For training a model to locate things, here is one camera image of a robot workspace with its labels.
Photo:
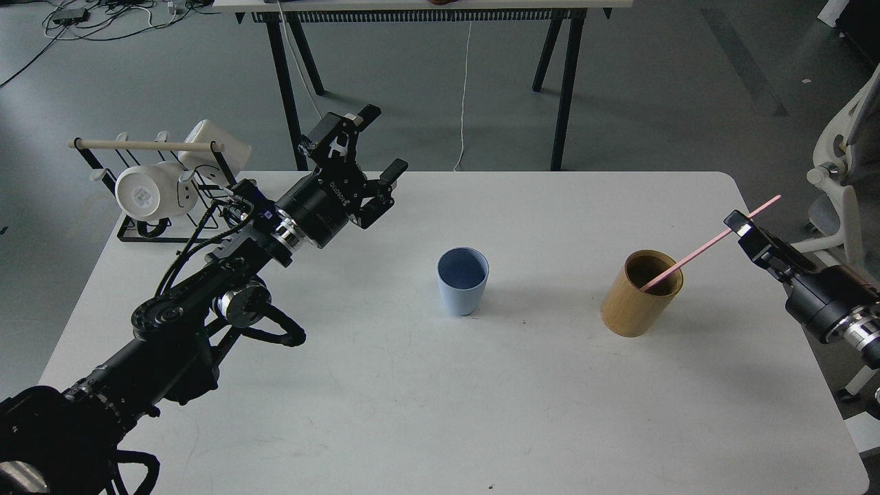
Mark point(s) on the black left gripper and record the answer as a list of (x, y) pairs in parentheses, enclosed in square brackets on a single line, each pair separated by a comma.
[(337, 192)]

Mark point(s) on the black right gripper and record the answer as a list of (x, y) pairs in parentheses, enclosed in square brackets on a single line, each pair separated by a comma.
[(819, 300)]

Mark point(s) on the pink chopstick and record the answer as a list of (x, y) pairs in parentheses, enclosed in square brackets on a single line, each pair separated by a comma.
[(706, 246)]

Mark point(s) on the light blue plastic cup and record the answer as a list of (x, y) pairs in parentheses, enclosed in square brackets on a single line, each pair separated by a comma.
[(462, 275)]

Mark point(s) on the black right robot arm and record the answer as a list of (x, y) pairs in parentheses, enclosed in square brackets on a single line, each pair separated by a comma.
[(861, 331)]

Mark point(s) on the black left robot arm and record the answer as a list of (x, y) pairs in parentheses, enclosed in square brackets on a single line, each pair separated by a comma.
[(68, 442)]

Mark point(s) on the bamboo cylinder holder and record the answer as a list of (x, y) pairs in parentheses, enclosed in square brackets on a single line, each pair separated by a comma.
[(628, 310)]

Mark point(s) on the white mug on rack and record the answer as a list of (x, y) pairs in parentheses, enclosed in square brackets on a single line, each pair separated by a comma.
[(153, 192)]

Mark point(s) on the black wire cup rack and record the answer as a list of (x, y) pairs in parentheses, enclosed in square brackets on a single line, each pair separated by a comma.
[(204, 162)]

